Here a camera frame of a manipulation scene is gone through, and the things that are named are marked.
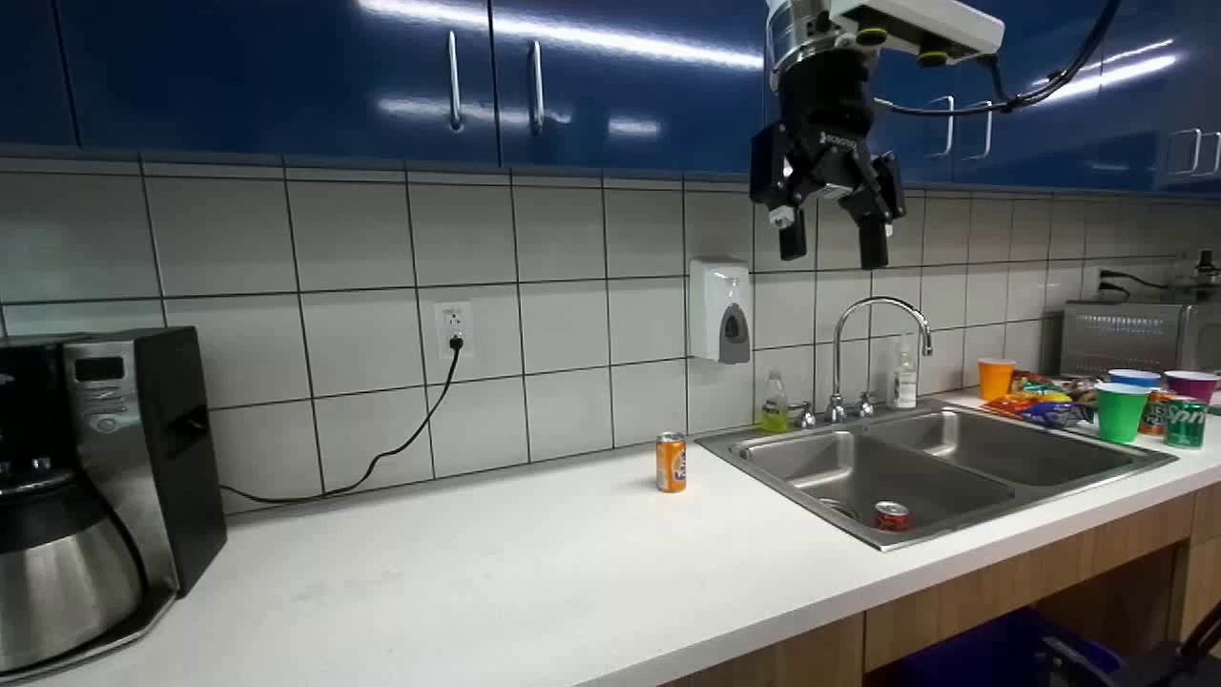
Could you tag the wooden base cabinet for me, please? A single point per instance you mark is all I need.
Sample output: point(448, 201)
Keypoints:
point(994, 596)

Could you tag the chrome faucet knob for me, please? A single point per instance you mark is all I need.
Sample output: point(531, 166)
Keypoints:
point(867, 404)
point(807, 414)

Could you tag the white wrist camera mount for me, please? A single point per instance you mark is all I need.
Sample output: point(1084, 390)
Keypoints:
point(928, 24)

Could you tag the stainless steel appliance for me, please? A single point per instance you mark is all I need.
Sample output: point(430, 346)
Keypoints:
point(1126, 337)

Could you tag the chrome gooseneck faucet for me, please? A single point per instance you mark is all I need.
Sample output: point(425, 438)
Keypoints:
point(842, 357)

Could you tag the white wall soap dispenser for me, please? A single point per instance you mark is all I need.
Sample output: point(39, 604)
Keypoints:
point(711, 306)

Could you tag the green plastic cup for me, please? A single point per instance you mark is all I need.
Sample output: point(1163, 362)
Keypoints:
point(1125, 418)

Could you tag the colourful snack packets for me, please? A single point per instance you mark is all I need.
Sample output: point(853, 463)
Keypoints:
point(1051, 404)

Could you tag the clear pump soap bottle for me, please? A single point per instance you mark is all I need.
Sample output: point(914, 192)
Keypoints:
point(906, 383)

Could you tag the green soda can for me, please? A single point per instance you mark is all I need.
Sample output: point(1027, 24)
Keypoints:
point(1183, 419)

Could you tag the red soda can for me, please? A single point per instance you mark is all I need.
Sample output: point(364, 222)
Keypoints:
point(893, 517)

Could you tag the white wall outlet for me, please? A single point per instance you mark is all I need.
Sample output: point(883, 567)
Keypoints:
point(451, 319)

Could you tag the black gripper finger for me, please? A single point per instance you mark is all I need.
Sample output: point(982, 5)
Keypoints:
point(797, 234)
point(877, 243)

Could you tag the green dish soap bottle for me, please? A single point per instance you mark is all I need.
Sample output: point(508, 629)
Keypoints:
point(772, 418)

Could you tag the black coffee maker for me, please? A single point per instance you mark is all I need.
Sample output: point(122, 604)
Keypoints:
point(166, 444)

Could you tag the orange plastic cup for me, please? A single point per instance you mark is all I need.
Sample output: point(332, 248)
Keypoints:
point(998, 383)

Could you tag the steel coffee carafe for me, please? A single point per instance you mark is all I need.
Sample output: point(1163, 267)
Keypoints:
point(64, 572)

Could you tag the purple bowl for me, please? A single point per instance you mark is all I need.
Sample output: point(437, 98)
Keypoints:
point(1192, 383)

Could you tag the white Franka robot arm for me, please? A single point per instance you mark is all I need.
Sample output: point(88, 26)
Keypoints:
point(797, 20)

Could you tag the blue rimmed bowl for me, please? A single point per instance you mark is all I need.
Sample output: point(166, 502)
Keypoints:
point(1136, 377)

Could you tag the blue glossy cabinet door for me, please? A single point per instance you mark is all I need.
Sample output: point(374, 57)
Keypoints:
point(1080, 128)
point(910, 136)
point(30, 63)
point(635, 101)
point(252, 78)

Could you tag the blue bin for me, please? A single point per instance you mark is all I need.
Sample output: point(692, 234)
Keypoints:
point(966, 654)

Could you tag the stainless steel double sink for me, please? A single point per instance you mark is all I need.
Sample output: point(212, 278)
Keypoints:
point(825, 478)

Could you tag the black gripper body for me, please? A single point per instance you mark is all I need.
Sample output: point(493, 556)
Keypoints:
point(825, 128)

